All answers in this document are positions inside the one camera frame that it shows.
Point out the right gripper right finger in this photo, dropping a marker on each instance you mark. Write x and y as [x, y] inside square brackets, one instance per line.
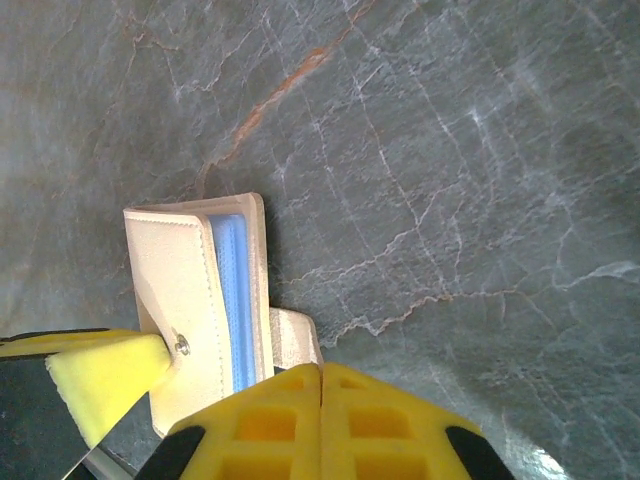
[380, 430]

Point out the beige card holder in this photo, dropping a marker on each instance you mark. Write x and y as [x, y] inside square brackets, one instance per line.
[170, 280]

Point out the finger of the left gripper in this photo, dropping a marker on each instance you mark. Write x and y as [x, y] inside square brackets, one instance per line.
[100, 375]

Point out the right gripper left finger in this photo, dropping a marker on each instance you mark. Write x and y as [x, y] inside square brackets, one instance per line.
[265, 430]

